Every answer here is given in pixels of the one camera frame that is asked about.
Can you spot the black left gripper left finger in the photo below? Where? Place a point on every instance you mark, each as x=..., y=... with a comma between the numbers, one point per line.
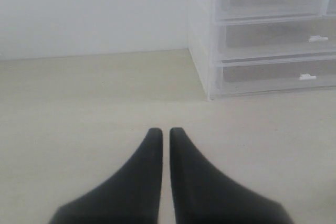
x=131, y=195

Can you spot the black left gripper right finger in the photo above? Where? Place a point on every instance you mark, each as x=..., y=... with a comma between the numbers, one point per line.
x=203, y=194

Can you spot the clear middle wide drawer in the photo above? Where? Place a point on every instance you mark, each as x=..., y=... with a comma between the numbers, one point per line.
x=275, y=39

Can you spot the white plastic drawer cabinet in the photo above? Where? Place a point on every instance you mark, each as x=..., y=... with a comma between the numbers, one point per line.
x=202, y=41

